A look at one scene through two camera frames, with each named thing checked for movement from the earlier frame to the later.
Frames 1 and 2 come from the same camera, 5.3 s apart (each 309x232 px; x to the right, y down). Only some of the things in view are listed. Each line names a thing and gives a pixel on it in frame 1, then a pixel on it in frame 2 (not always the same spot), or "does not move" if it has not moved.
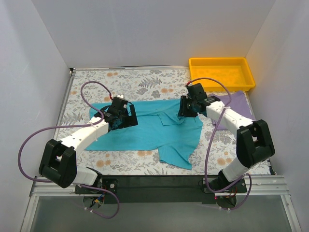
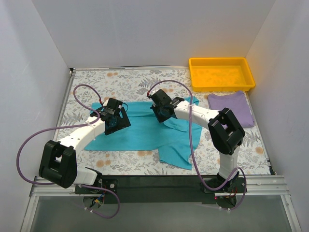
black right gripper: x=184 y=108 to x=160 y=113
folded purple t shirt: x=239 y=103 does not move
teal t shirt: x=160 y=127 does not move
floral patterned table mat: x=217 y=148 does not move
